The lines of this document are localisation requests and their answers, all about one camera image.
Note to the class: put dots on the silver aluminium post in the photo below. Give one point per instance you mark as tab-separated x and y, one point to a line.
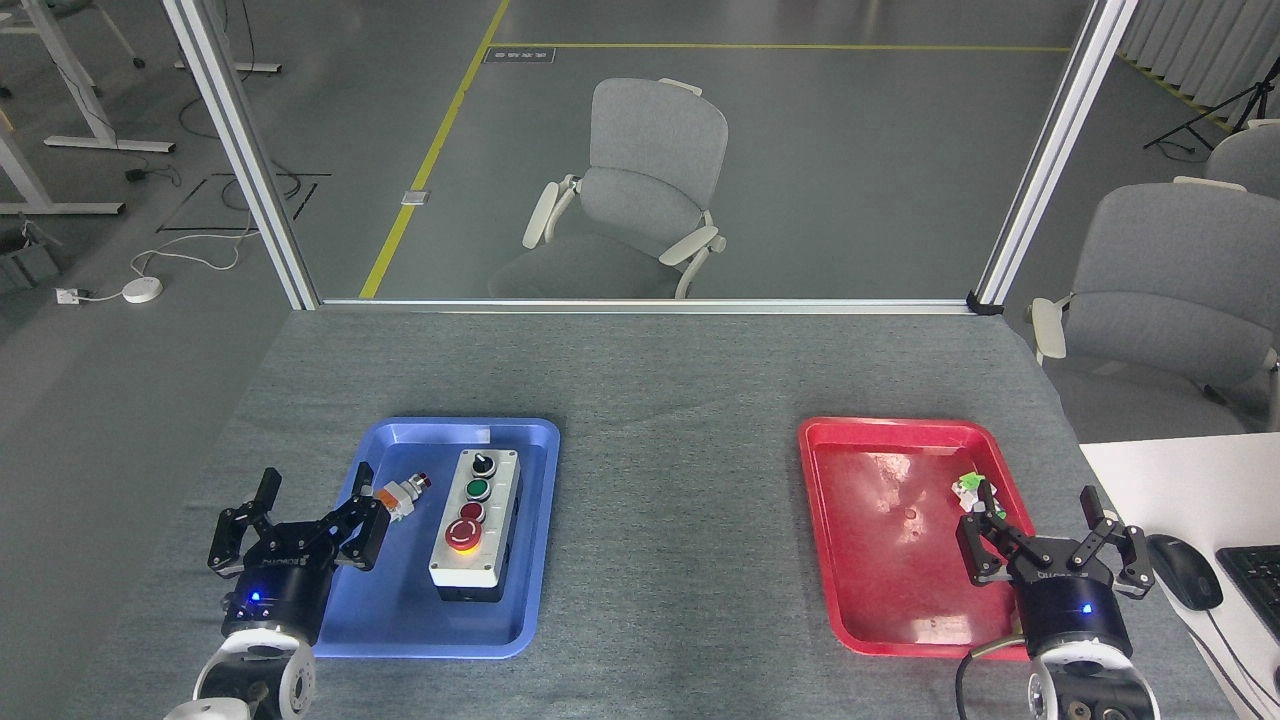
240	150
1055	150

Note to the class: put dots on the black keyboard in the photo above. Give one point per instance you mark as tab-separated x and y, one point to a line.
1255	585

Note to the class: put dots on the grey floor box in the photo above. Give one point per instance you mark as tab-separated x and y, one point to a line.
25	265

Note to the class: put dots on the silver floor outlet box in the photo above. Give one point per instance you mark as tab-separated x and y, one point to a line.
416	197

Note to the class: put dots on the white desk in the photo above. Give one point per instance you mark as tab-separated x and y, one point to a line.
1170	490

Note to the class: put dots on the blue plastic tray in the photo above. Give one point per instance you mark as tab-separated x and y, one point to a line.
400	600

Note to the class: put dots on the grey office chair white armrests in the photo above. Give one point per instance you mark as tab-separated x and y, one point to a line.
645	190

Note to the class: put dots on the white power plug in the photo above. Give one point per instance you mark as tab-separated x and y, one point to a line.
67	296

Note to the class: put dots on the green-capped push button switch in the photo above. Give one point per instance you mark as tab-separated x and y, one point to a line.
968	490

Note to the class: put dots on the white pleated curtain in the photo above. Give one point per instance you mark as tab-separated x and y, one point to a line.
1190	40

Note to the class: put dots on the grey four-button control box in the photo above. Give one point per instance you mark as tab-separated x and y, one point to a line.
497	520

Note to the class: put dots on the black tripod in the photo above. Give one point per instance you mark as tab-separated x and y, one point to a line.
1225	110

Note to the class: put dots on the grey chair backrest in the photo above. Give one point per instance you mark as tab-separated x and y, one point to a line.
1250	160

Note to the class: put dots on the red plastic tray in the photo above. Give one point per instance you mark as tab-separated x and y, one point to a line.
880	560

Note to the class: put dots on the silver aluminium crossbar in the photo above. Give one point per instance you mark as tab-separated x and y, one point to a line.
640	306

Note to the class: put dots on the white desk frame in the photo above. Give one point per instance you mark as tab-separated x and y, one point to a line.
75	90
255	67

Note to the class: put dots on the black computer mouse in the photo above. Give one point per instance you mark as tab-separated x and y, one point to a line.
1185	572

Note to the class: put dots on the grey felt table cloth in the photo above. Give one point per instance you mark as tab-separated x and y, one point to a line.
650	380

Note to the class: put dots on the grey floor sign plate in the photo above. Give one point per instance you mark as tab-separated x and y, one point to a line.
519	55

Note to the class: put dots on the red-capped switch with orange block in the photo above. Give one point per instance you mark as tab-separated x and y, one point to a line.
402	496

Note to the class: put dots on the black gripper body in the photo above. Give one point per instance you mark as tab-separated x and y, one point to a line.
285	585
1070	605

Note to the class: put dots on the white round floor device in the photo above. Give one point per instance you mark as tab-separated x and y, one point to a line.
142	290

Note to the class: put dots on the large grey office chair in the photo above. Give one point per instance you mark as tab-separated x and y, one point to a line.
1170	290

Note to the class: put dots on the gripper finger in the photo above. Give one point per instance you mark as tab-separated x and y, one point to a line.
362	535
1132	560
980	550
228	545

